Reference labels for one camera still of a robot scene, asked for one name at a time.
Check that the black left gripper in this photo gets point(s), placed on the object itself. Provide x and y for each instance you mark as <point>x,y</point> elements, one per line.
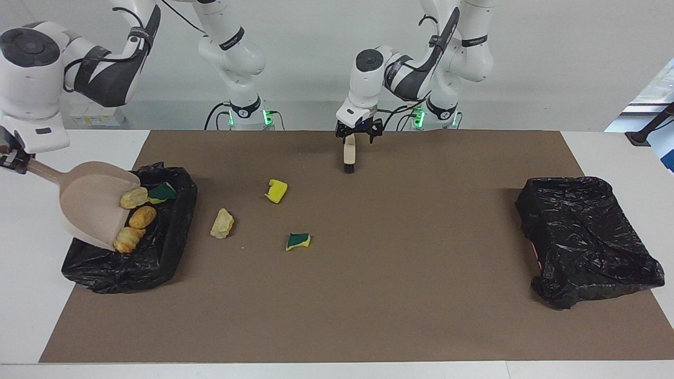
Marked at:
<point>360,126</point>

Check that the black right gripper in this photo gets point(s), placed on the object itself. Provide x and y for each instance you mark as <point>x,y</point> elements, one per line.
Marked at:
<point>9,143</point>

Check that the beige hand brush black bristles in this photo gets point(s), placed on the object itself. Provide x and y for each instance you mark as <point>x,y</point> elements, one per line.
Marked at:
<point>349,155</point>

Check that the beige plastic dustpan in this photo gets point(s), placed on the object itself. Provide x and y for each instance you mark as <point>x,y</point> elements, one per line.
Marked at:
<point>89,205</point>

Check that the light toasted bread chunk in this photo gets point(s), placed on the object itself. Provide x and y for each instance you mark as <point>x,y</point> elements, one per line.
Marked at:
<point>134,197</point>

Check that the green yellow sponge piece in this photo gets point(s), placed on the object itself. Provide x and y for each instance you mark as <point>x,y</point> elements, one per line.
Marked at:
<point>298,241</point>
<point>162,192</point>

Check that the striped croissant piece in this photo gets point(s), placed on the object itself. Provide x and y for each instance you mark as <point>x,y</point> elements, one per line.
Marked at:
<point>128,239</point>

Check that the brown fried nugget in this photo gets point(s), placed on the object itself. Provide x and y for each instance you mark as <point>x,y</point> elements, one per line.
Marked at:
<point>142,217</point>

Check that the pale yellow bread chunk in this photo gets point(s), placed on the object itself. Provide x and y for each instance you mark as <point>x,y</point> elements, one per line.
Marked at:
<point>222,223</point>

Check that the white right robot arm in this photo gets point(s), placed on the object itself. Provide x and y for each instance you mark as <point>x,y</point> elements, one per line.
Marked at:
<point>31,79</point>

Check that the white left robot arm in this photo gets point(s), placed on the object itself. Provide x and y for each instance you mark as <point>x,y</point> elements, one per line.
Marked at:
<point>368,79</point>

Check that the black bag lined trash bin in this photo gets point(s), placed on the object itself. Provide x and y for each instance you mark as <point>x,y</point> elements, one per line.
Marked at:
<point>584,237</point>
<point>158,252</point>

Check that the brown table mat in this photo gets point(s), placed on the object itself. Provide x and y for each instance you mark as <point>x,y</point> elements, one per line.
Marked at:
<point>316,337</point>

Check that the black stand base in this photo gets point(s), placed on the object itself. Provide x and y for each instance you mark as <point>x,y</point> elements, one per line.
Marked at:
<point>645,136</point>

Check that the glass window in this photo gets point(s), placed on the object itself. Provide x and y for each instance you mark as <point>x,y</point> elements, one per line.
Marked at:
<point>658,87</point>

